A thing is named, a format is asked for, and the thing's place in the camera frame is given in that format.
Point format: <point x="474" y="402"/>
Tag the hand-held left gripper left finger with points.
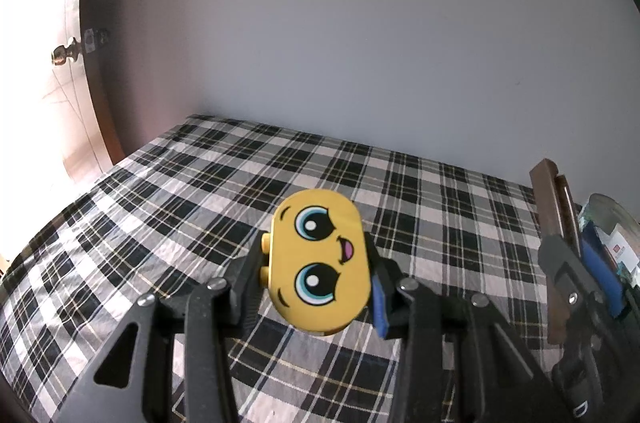
<point x="245" y="283"/>

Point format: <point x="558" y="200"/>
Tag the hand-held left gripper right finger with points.
<point x="380" y="308"/>

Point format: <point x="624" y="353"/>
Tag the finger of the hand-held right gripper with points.
<point x="565" y="258"/>
<point x="600" y="268"/>

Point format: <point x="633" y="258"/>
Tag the round metal tin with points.
<point x="607" y="208"/>

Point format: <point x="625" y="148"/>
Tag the brown rectangular case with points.
<point x="545" y="198"/>

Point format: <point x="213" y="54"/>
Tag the yellow face toy block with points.
<point x="320" y="263"/>

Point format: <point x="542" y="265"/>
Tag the white box with red label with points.
<point x="622" y="253"/>

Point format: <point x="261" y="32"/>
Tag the black and white plaid bedsheet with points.
<point x="200" y="183"/>

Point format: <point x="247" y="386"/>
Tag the light wooden door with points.
<point x="30" y="103"/>

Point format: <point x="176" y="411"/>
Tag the brass door knob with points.
<point x="65" y="53"/>

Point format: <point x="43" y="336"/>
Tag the dark wooden door frame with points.
<point x="95" y="53"/>

